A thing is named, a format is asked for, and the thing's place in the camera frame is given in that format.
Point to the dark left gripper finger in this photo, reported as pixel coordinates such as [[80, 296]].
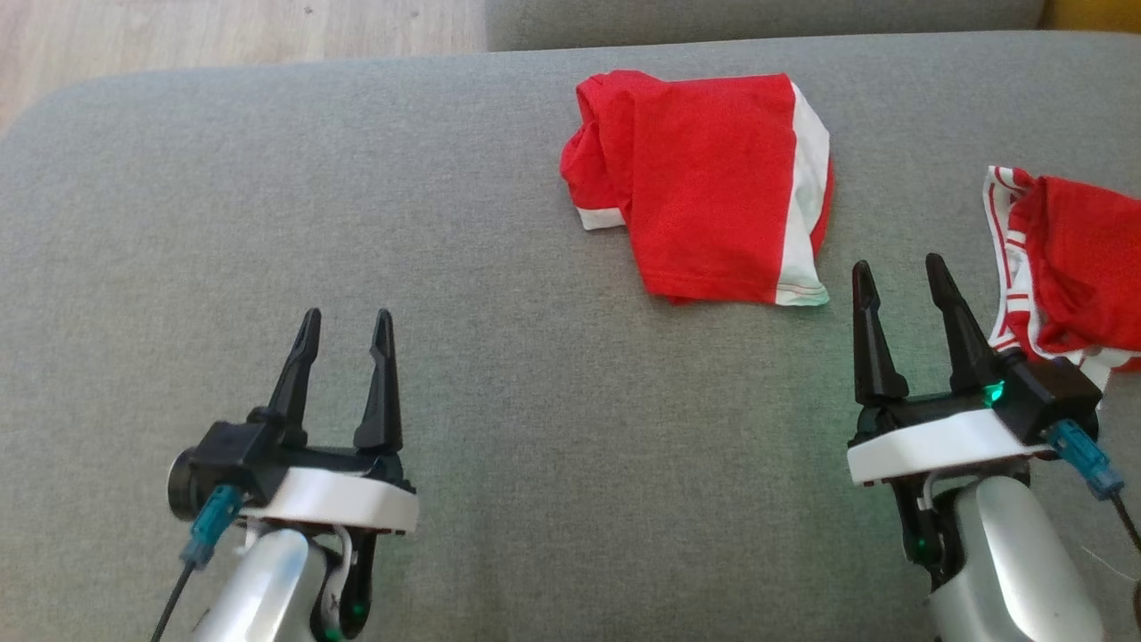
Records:
[[381, 401], [294, 392]]

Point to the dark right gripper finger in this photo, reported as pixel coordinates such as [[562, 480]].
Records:
[[970, 357], [874, 366]]

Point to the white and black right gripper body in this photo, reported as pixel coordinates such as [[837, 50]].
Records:
[[936, 446]]

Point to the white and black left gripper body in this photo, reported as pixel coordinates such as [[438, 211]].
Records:
[[348, 504]]

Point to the red white basketball jersey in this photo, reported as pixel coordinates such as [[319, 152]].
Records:
[[1087, 259]]

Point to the red shorts with white stripe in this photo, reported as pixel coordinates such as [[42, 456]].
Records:
[[713, 187]]

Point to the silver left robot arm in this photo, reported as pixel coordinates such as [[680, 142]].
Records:
[[267, 588]]

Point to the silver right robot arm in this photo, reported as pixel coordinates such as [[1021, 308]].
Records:
[[1007, 571]]

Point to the grey fabric sofa seat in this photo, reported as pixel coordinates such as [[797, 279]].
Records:
[[357, 223]]

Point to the grey sofa back cushion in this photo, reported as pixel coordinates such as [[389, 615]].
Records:
[[758, 20]]

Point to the yellow cushion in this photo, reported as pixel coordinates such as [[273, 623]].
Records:
[[1096, 12]]

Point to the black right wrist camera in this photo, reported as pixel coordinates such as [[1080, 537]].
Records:
[[1052, 392]]

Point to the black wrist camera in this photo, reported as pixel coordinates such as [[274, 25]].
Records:
[[1052, 392], [232, 464]]

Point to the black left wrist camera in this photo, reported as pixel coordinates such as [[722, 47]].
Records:
[[232, 464]]

